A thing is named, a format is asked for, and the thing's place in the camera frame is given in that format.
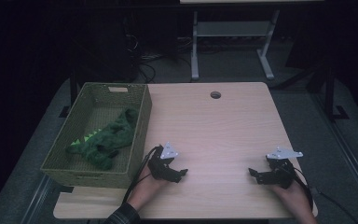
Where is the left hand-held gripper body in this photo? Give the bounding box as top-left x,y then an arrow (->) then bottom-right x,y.
147,141 -> 180,183

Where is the tangle of floor cables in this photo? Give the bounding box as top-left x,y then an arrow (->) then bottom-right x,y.
125,34 -> 194,83

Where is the black stand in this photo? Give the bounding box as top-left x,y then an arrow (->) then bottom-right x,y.
273,59 -> 351,121
59,69 -> 80,119

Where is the white metal frame table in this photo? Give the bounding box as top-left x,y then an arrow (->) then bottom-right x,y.
179,0 -> 324,81

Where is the green plush dinosaur costume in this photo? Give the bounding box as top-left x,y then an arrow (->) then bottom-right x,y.
64,106 -> 141,172

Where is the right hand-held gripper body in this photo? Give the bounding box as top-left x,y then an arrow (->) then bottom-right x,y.
265,147 -> 304,190

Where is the person's right hand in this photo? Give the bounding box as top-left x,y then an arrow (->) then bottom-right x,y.
271,178 -> 317,219

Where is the right hand-held gripper black cable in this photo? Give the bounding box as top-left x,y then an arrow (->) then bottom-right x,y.
290,167 -> 358,224

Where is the green woven basket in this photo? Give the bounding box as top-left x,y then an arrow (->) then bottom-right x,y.
40,81 -> 153,189

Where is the hand-held gripper black cable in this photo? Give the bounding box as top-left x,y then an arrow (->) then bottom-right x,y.
121,145 -> 162,206
290,167 -> 358,224

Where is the left hand-held gripper black cable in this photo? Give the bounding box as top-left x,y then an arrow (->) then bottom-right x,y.
121,145 -> 162,206

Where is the person's left hand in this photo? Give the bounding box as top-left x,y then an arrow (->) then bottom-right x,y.
127,172 -> 170,213

